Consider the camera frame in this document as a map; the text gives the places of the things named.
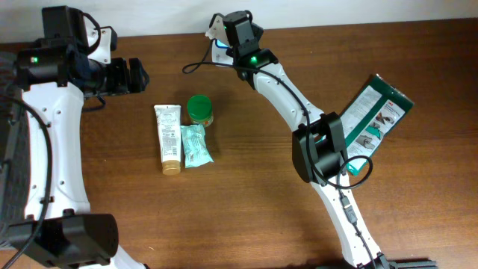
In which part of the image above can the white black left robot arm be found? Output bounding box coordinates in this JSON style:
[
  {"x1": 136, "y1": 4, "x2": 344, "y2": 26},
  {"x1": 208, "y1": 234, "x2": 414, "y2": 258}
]
[{"x1": 1, "y1": 6, "x2": 149, "y2": 268}]

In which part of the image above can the green lid seasoning jar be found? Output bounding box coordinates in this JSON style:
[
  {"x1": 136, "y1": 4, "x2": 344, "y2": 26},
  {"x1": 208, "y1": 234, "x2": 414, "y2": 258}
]
[{"x1": 187, "y1": 95, "x2": 214, "y2": 127}]

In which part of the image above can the teal tissue packet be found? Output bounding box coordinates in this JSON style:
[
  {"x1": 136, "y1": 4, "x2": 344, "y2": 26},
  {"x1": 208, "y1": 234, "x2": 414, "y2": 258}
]
[{"x1": 181, "y1": 125, "x2": 214, "y2": 168}]

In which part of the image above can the grey plastic mesh basket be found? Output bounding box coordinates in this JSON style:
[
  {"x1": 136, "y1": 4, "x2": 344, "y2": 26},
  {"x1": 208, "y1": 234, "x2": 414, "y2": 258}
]
[{"x1": 1, "y1": 52, "x2": 31, "y2": 250}]

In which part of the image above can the white cream tube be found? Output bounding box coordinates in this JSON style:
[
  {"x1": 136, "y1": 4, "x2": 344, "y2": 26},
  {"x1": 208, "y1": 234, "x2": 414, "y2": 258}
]
[{"x1": 153, "y1": 105, "x2": 181, "y2": 176}]

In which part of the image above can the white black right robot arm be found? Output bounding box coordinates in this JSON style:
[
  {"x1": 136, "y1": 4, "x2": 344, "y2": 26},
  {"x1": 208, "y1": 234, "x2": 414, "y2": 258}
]
[{"x1": 210, "y1": 10, "x2": 438, "y2": 268}]

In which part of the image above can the green wipes package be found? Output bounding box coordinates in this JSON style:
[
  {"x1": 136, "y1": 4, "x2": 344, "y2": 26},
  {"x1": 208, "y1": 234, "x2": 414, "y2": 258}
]
[{"x1": 340, "y1": 75, "x2": 414, "y2": 176}]

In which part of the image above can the white barcode scanner box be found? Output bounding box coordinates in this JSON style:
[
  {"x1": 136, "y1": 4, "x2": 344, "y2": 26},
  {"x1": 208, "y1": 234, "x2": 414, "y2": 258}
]
[{"x1": 211, "y1": 39, "x2": 233, "y2": 65}]

